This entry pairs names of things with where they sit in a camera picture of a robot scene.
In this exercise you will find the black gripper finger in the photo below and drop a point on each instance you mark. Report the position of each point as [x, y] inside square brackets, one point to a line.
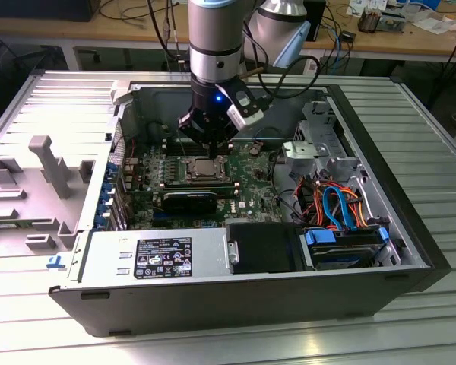
[226, 133]
[194, 127]

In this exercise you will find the metal locking lever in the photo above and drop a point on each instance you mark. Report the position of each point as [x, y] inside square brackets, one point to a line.
[183, 150]

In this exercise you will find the silver CPU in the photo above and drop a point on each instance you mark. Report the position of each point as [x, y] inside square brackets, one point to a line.
[205, 168]

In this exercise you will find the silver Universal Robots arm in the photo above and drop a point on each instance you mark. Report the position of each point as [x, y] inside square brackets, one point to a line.
[213, 38]

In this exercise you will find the black RAM slot bank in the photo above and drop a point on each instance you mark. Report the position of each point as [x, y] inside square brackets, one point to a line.
[171, 146]
[197, 186]

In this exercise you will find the CPU socket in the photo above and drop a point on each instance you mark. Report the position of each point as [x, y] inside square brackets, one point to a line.
[224, 169]

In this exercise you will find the green motherboard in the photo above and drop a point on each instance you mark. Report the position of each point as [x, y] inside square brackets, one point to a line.
[251, 190]

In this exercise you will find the black graphics card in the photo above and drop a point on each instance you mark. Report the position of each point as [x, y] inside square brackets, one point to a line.
[190, 203]

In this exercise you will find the silver drive cage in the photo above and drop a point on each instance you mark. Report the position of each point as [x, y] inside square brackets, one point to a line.
[327, 133]

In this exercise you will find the grey power supply unit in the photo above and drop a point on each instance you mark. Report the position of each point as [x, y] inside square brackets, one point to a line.
[209, 254]

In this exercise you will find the tall black box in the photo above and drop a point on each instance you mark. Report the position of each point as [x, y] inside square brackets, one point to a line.
[319, 23]

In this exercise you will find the grey parts rack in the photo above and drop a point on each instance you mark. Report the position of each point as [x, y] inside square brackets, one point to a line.
[53, 171]

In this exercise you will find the small black box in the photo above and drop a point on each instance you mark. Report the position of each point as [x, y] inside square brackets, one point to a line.
[347, 37]

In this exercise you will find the hard disk in blue carrier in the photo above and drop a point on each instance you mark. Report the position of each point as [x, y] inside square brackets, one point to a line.
[338, 258]

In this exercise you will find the black open PC case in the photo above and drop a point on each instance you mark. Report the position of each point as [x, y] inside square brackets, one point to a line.
[213, 304]

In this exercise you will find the brown metal heatsink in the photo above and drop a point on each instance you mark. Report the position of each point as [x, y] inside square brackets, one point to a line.
[368, 21]

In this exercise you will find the black computer case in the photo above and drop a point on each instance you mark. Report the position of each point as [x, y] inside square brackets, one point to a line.
[42, 9]

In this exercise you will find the blue plastic latch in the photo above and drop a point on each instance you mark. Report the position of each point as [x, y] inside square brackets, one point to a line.
[55, 261]

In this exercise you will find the wooden desk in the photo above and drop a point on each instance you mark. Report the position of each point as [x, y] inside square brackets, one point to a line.
[403, 47]

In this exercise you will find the silver metal component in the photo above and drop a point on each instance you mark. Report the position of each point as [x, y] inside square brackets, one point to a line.
[393, 23]

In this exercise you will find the white paper sheets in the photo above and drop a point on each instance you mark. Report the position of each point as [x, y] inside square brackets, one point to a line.
[437, 24]

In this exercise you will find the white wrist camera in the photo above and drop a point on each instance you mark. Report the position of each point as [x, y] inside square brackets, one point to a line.
[247, 118]

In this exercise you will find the silver metal bracket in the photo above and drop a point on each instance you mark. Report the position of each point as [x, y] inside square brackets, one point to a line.
[300, 152]

